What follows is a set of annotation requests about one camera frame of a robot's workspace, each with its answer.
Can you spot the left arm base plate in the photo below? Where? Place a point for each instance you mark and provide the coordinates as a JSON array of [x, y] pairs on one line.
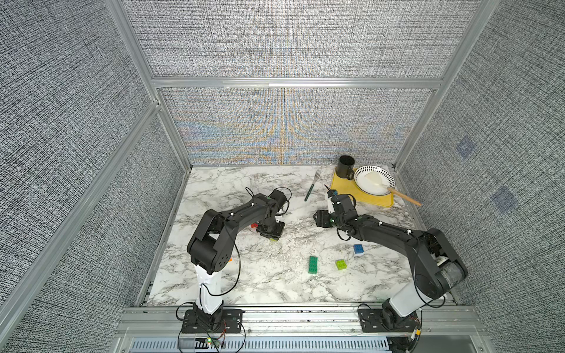
[[223, 320]]

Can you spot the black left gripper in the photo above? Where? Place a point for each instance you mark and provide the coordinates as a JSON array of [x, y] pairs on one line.
[[276, 234]]

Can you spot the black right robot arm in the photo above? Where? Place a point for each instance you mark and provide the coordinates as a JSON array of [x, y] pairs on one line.
[[435, 266]]

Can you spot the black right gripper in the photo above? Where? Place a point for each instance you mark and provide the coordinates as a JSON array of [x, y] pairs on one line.
[[321, 218]]

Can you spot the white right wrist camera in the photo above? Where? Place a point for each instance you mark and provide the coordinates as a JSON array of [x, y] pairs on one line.
[[331, 200]]

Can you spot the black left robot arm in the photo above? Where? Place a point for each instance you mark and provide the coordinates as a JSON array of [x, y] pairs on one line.
[[214, 240]]

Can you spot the white patterned bowl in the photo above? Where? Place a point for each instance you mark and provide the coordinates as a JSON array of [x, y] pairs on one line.
[[365, 185]]

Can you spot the aluminium frame corner post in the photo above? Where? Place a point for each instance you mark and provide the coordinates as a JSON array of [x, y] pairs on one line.
[[126, 31]]

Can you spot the black mug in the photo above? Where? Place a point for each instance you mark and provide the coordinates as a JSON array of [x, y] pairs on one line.
[[344, 168]]

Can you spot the dark green lego brick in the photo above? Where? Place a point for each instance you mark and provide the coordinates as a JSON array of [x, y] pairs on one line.
[[313, 265]]

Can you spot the blue lego brick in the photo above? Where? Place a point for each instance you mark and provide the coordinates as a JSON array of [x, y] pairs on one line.
[[358, 250]]

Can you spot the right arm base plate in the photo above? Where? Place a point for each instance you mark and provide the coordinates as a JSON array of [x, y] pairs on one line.
[[379, 320]]

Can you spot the aluminium front rail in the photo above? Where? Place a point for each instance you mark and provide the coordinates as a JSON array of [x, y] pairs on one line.
[[325, 320]]

